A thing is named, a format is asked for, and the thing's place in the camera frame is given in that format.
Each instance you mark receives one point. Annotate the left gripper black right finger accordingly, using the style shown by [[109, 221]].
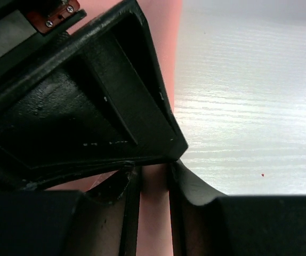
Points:
[[207, 222]]

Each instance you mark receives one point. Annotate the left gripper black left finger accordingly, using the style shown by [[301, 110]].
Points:
[[102, 221]]

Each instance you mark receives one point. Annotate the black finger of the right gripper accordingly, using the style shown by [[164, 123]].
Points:
[[95, 98]]

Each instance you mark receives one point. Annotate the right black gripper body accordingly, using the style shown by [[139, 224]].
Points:
[[26, 26]]

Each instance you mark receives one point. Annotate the pink cloth napkin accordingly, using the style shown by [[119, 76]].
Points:
[[154, 222]]

